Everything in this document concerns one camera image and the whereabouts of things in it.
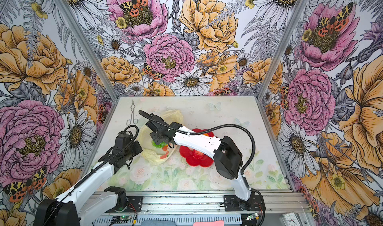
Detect red flower-shaped bowl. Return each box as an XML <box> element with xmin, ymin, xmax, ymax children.
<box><xmin>179</xmin><ymin>146</ymin><xmax>214</xmax><ymax>168</ymax></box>

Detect red fake apple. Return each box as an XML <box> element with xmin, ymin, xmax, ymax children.
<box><xmin>191</xmin><ymin>150</ymin><xmax>205</xmax><ymax>160</ymax></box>

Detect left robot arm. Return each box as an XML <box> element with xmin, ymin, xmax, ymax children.
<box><xmin>34</xmin><ymin>130</ymin><xmax>142</xmax><ymax>226</ymax></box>

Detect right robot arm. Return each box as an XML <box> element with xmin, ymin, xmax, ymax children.
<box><xmin>139</xmin><ymin>110</ymin><xmax>256</xmax><ymax>211</ymax></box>

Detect green fake grapes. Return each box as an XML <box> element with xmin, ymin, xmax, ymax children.
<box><xmin>152</xmin><ymin>141</ymin><xmax>167</xmax><ymax>149</ymax></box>

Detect metal tongs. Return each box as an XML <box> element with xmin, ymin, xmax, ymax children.
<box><xmin>126</xmin><ymin>100</ymin><xmax>138</xmax><ymax>126</ymax></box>

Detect small circuit board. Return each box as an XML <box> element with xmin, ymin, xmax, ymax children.
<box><xmin>109</xmin><ymin>215</ymin><xmax>138</xmax><ymax>226</ymax></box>

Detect pink cloth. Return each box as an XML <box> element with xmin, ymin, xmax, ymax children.
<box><xmin>192</xmin><ymin>221</ymin><xmax>224</xmax><ymax>226</ymax></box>

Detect white clock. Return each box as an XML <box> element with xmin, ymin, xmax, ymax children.
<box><xmin>282</xmin><ymin>212</ymin><xmax>301</xmax><ymax>226</ymax></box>

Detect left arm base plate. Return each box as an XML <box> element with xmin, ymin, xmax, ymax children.
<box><xmin>116</xmin><ymin>196</ymin><xmax>144</xmax><ymax>213</ymax></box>

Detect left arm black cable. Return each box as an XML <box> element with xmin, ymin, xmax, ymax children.
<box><xmin>41</xmin><ymin>124</ymin><xmax>140</xmax><ymax>226</ymax></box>

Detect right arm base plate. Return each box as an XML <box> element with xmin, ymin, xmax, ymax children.
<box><xmin>221</xmin><ymin>195</ymin><xmax>266</xmax><ymax>212</ymax></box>

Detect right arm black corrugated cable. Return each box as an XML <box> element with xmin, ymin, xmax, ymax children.
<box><xmin>138</xmin><ymin>110</ymin><xmax>266</xmax><ymax>226</ymax></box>

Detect aluminium front rail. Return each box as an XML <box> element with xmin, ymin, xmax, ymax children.
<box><xmin>126</xmin><ymin>190</ymin><xmax>309</xmax><ymax>215</ymax></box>

